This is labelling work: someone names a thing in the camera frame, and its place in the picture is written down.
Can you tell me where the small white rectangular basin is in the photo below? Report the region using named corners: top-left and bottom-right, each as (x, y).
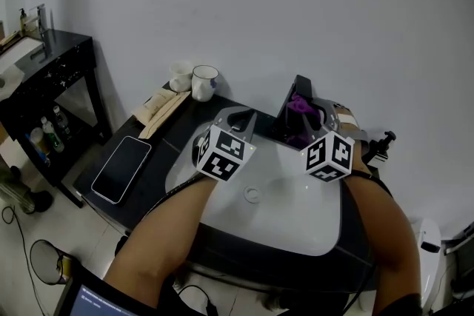
top-left (0, 35), bottom-right (44, 66)

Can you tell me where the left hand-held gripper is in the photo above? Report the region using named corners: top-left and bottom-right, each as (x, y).
top-left (191, 106), bottom-right (259, 183)

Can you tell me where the person's right forearm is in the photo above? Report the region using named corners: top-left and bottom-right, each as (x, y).
top-left (342, 147), bottom-right (423, 308)

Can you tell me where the person's black shirt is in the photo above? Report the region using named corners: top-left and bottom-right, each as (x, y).
top-left (79, 264), bottom-right (423, 316)

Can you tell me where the plain white mug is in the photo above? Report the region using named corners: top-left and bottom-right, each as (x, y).
top-left (169, 61), bottom-right (194, 93)

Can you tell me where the white towel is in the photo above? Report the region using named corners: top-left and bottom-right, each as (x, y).
top-left (0, 62), bottom-right (25, 103)

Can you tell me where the black vanity cabinet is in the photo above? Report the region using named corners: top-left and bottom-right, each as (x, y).
top-left (73, 83), bottom-right (395, 295)

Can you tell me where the person's left forearm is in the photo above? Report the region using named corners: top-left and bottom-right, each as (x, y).
top-left (103, 173), bottom-right (219, 308)

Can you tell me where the black wire waste bin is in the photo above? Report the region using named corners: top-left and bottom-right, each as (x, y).
top-left (29, 239), bottom-right (75, 286)

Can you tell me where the beige packet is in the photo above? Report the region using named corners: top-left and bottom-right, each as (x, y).
top-left (131, 87), bottom-right (178, 123)

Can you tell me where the blue tube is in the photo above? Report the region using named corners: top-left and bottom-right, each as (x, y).
top-left (24, 132), bottom-right (51, 167)

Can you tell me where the right hand-held gripper cable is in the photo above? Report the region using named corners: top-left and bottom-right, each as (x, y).
top-left (347, 172), bottom-right (394, 199)

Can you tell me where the dark pump soap bottle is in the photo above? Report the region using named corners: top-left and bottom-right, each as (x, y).
top-left (18, 7), bottom-right (29, 35)

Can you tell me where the smartphone with dark screen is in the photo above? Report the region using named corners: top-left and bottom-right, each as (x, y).
top-left (91, 135), bottom-right (153, 205)

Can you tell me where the purple cloth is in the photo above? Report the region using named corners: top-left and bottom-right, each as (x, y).
top-left (284, 92), bottom-right (323, 147)

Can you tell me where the black faucet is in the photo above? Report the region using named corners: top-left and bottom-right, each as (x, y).
top-left (272, 74), bottom-right (323, 151)

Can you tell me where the clear bottle with dark label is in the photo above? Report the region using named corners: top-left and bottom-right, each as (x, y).
top-left (53, 105), bottom-right (73, 141)

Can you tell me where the black laptop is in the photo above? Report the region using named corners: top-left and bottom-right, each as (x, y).
top-left (53, 275), bottom-right (145, 316)

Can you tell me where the black marble-top stand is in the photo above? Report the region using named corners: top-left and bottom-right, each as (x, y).
top-left (0, 29), bottom-right (114, 210)

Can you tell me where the large white sink basin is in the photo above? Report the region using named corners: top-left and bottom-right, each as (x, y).
top-left (164, 107), bottom-right (341, 257)

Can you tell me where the grey metal rack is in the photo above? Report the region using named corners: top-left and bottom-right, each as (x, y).
top-left (442, 221), bottom-right (474, 256)

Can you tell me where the clear bottle with green label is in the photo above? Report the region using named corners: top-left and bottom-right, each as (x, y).
top-left (40, 116), bottom-right (66, 153)

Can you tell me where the brown kraft paper sleeve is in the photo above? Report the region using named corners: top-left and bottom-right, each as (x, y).
top-left (137, 90), bottom-right (193, 140)

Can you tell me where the left hand-held gripper cable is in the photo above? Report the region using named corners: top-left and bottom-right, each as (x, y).
top-left (125, 175), bottom-right (208, 234)

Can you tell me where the person's right hand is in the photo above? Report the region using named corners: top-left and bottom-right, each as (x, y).
top-left (333, 107), bottom-right (362, 138)

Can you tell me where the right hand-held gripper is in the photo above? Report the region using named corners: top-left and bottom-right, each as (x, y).
top-left (300, 96), bottom-right (370, 183)

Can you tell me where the black clamp mount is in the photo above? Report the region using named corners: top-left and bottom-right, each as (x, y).
top-left (362, 130), bottom-right (397, 166)

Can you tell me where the jar with yellow contents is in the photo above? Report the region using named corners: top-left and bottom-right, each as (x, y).
top-left (30, 127), bottom-right (51, 156)

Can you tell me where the white mug with blue print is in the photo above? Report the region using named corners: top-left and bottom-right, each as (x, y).
top-left (191, 64), bottom-right (220, 103)

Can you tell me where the hand-held gripper cable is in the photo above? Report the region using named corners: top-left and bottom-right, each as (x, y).
top-left (125, 175), bottom-right (208, 234)
top-left (347, 172), bottom-right (394, 199)

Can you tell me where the white sink drain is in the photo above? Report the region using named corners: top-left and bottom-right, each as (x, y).
top-left (243, 186), bottom-right (263, 203)

